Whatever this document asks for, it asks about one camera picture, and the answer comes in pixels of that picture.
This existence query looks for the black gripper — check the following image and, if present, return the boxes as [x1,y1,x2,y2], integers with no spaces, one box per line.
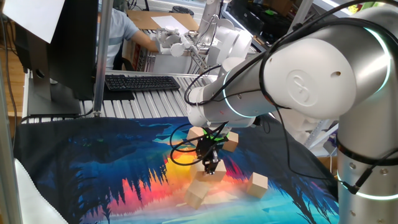
[195,139,224,175]

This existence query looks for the bare person forearm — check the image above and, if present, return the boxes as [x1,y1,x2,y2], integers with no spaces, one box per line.
[130,29,159,54]

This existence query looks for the white foam packing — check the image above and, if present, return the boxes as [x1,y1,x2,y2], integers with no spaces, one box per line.
[273,110,315,144]

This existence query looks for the black computer keyboard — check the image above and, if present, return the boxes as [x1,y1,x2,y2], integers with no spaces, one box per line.
[104,73,182,92]

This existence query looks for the white shelf rack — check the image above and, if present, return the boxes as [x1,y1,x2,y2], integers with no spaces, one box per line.
[303,121,338,156]

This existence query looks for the black desk pad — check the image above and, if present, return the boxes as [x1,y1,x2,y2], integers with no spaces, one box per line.
[93,88,136,101]

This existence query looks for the brown cardboard box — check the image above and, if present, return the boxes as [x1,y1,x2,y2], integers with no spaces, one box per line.
[317,155,338,174]

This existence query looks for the forest sunset printed cloth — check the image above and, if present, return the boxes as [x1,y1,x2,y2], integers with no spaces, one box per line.
[12,109,340,224]

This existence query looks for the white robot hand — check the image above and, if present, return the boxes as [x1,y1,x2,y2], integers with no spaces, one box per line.
[154,25,208,58]

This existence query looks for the white paper sheet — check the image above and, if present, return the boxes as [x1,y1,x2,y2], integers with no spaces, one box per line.
[150,15,190,35]
[2,0,66,44]

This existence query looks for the black storage crates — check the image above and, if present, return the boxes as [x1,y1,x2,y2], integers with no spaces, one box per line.
[222,0,295,44]

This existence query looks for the black round device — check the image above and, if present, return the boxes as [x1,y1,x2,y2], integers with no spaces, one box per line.
[172,5,195,17]

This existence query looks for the person in light blue shirt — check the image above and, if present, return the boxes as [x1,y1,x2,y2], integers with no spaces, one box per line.
[96,7,141,71]

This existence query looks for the brown cardboard sheet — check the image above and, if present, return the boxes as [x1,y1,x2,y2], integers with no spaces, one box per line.
[126,9,200,32]

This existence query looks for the black computer monitor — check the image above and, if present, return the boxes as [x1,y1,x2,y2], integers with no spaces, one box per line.
[14,0,100,116]

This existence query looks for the green mounting ring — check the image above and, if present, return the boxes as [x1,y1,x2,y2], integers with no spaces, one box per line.
[203,127,230,141]

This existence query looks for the aluminium frame post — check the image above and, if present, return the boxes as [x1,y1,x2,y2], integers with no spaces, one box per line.
[290,0,314,27]
[92,0,114,118]
[0,60,23,224]

